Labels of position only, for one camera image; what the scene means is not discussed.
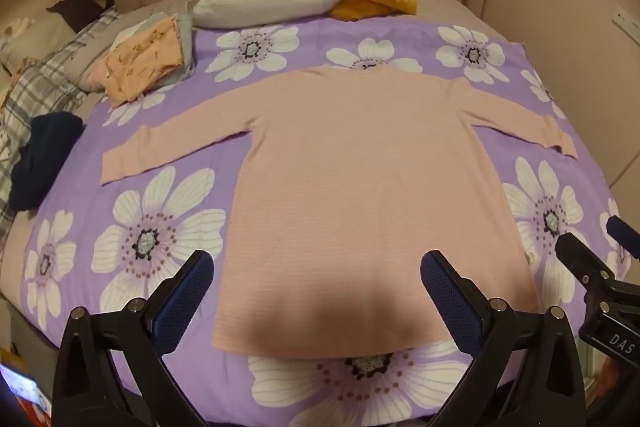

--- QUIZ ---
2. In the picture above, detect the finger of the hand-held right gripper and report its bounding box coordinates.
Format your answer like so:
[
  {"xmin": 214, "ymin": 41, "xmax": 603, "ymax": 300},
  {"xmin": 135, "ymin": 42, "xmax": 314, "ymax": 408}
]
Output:
[
  {"xmin": 606, "ymin": 215, "xmax": 640, "ymax": 258},
  {"xmin": 555, "ymin": 233, "xmax": 619, "ymax": 293}
]

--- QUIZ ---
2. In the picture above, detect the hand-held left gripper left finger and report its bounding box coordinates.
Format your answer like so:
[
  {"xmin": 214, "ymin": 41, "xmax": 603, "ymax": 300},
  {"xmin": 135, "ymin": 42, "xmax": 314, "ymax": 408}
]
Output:
[{"xmin": 52, "ymin": 249, "xmax": 215, "ymax": 427}]

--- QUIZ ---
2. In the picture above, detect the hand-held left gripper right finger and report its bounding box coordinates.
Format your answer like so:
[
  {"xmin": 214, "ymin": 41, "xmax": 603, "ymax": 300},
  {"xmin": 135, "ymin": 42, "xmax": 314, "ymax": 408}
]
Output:
[{"xmin": 419, "ymin": 250, "xmax": 588, "ymax": 427}]

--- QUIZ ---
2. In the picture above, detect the pink knit sweater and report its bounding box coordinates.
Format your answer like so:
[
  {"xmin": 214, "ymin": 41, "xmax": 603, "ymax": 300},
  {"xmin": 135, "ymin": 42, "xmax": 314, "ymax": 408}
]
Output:
[{"xmin": 101, "ymin": 64, "xmax": 578, "ymax": 360}]

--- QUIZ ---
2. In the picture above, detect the purple floral blanket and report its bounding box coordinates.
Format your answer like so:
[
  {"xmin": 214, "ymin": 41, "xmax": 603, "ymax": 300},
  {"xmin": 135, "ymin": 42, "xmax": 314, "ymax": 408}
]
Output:
[{"xmin": 22, "ymin": 14, "xmax": 633, "ymax": 424}]

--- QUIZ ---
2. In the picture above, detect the colourful box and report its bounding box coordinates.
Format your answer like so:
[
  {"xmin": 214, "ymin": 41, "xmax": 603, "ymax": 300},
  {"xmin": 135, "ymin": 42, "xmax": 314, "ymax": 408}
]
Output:
[{"xmin": 0, "ymin": 347, "xmax": 53, "ymax": 427}]

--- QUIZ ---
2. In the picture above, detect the dark navy cloth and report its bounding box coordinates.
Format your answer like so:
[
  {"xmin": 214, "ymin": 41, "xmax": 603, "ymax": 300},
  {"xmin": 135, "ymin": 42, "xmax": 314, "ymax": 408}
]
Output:
[{"xmin": 11, "ymin": 112, "xmax": 85, "ymax": 212}]

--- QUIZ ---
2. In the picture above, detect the peach printed garment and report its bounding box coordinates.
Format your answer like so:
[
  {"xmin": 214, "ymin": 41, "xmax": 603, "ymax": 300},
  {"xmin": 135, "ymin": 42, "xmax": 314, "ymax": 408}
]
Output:
[{"xmin": 90, "ymin": 17, "xmax": 183, "ymax": 108}]

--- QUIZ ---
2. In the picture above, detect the plaid bedding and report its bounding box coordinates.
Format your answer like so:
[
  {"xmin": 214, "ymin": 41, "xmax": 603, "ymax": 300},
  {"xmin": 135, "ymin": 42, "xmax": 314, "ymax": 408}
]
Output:
[{"xmin": 0, "ymin": 4, "xmax": 121, "ymax": 228}]

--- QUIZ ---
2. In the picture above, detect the grey garment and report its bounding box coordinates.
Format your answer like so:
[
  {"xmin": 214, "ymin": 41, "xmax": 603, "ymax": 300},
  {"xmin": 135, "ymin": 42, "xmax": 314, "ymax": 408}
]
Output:
[{"xmin": 112, "ymin": 12, "xmax": 196, "ymax": 82}]

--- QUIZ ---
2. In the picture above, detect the pale grey pillow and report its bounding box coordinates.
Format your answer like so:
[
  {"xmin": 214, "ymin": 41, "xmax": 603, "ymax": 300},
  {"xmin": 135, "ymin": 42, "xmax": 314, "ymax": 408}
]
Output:
[{"xmin": 0, "ymin": 14, "xmax": 76, "ymax": 68}]

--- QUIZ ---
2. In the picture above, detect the dark brown cloth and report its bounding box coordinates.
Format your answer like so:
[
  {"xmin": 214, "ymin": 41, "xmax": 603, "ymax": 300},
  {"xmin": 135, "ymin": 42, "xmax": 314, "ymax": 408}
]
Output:
[{"xmin": 47, "ymin": 0, "xmax": 114, "ymax": 32}]

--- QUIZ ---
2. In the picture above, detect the white wall socket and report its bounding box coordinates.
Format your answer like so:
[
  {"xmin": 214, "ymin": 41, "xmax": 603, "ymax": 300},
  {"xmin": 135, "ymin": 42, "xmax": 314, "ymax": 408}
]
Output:
[{"xmin": 614, "ymin": 5, "xmax": 640, "ymax": 36}]

